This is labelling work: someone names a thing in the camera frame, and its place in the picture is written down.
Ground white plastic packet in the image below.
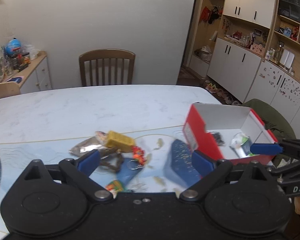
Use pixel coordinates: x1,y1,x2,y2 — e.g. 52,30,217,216
230,133,254,159

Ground silver foil snack bag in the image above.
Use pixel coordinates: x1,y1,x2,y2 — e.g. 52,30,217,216
69,131,117,159

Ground bag of black screws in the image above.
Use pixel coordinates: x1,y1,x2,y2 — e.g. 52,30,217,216
210,132,225,146

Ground embroidered sachet green tassel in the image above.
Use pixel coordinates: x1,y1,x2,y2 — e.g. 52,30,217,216
106,180,126,198

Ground yellow rectangular box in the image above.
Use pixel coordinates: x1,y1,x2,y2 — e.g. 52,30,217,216
106,131,135,153

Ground orange red keychain toy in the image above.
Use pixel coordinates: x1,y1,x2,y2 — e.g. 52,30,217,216
127,146,150,171

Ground olive green jacket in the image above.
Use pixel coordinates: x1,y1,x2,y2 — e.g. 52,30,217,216
242,99,296,168

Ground red white cardboard box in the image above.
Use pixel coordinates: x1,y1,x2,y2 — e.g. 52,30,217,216
183,103,278,164

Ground white drawer cabinet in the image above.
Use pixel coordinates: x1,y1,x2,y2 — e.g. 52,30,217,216
0,51,52,99

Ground brown wooden chair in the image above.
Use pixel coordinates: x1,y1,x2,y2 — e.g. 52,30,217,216
78,49,136,87

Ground blue globe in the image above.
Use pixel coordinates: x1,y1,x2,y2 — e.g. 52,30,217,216
5,38,21,56

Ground white wall cabinet unit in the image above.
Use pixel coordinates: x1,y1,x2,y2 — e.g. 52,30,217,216
182,0,300,138

